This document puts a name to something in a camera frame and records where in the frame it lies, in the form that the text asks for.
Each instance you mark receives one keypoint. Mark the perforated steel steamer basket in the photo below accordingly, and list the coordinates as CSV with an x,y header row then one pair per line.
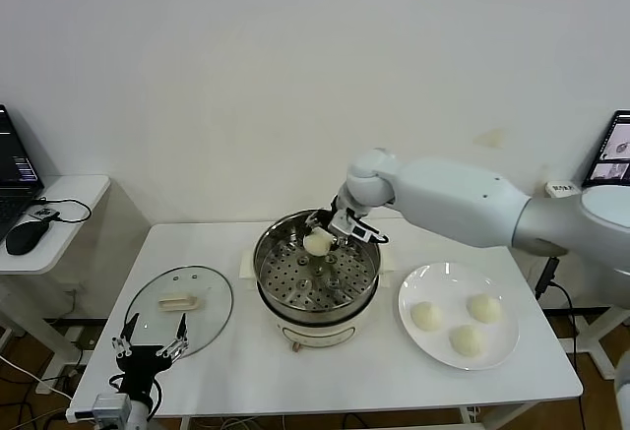
x,y
315,287

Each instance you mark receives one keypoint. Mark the black computer mouse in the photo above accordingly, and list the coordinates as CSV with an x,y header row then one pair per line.
x,y
27,238

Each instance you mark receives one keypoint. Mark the white steamed baozi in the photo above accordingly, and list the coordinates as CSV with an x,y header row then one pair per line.
x,y
426,315
317,244
485,308
466,340

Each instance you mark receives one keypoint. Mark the white side table with mouse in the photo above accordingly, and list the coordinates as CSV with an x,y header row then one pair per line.
x,y
74,194

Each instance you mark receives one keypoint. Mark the cream electric cooker pot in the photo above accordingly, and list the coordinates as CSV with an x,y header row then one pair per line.
x,y
320,334

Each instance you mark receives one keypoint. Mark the grey laptop with bright windows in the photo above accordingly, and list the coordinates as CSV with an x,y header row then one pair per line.
x,y
612,154

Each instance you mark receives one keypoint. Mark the black laptop with dark screen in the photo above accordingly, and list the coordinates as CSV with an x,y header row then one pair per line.
x,y
12,154

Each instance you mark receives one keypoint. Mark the black floor foot bar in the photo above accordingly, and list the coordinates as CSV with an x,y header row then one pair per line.
x,y
74,322

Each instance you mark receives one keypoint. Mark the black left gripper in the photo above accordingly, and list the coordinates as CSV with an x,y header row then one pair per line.
x,y
140,366

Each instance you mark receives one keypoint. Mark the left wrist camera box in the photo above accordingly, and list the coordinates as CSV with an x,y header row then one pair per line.
x,y
106,408

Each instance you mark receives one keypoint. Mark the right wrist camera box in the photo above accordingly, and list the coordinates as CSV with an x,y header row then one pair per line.
x,y
352,227

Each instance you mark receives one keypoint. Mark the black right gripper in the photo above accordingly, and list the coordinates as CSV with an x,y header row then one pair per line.
x,y
331,211

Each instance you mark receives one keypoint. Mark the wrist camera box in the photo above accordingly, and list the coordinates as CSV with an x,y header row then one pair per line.
x,y
352,227
106,408

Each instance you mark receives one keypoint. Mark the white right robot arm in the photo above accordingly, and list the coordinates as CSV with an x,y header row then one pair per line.
x,y
458,199

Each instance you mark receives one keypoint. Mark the white round plate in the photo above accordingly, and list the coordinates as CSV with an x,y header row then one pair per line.
x,y
502,336

